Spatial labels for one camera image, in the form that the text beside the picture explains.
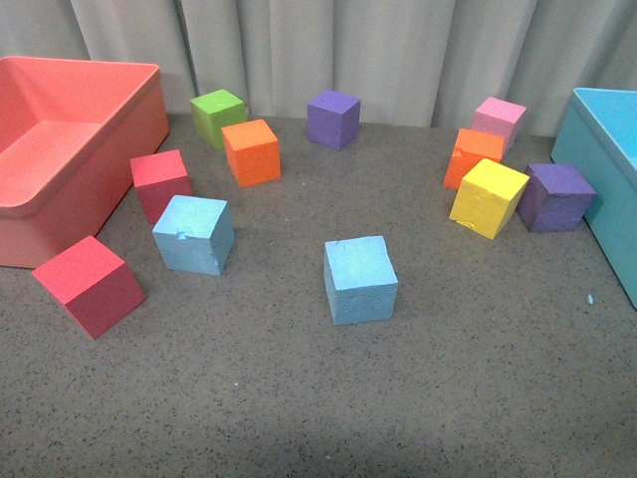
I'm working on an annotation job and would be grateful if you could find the front red foam cube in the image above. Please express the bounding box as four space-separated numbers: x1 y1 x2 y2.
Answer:
33 236 146 340

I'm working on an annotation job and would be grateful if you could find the yellow foam cube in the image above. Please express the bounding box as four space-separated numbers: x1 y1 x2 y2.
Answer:
449 158 530 239

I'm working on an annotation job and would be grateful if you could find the red plastic bin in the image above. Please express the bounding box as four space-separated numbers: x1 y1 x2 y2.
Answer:
1 56 169 269

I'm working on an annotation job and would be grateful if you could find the red foam cube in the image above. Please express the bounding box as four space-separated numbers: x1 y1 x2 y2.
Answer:
33 236 146 340
129 149 193 225

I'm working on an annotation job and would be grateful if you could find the orange foam cube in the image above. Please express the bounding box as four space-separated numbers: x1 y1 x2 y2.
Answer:
221 119 282 188
443 128 505 190

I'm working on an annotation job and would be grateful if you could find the rear red foam cube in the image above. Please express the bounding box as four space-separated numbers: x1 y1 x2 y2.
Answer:
129 149 193 225

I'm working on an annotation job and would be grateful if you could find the left purple foam cube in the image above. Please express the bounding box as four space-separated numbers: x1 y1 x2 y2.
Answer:
307 90 361 150

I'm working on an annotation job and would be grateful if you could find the right purple foam cube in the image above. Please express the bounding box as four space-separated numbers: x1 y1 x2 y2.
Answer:
517 163 597 232

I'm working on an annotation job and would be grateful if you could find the light blue foam cube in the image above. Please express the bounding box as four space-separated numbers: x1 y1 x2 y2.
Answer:
323 236 398 326
152 195 235 276

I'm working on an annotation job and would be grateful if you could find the white curtain backdrop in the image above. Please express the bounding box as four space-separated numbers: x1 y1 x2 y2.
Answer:
1 1 636 135

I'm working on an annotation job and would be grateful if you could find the right orange foam cube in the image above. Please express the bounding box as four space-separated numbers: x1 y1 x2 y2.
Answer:
443 128 505 190

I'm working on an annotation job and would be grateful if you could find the light blue plastic bin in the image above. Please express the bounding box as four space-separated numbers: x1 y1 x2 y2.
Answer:
550 88 636 303

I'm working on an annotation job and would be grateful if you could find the pink foam cube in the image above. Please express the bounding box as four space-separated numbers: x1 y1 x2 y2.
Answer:
471 97 527 152

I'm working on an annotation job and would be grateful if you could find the left orange foam cube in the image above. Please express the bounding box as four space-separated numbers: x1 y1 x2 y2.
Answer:
221 119 282 188

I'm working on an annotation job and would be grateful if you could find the green foam cube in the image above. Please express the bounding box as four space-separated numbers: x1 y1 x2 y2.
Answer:
190 90 247 149

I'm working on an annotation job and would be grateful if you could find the purple foam cube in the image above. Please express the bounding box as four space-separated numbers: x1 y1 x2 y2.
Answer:
307 90 361 150
517 163 597 232

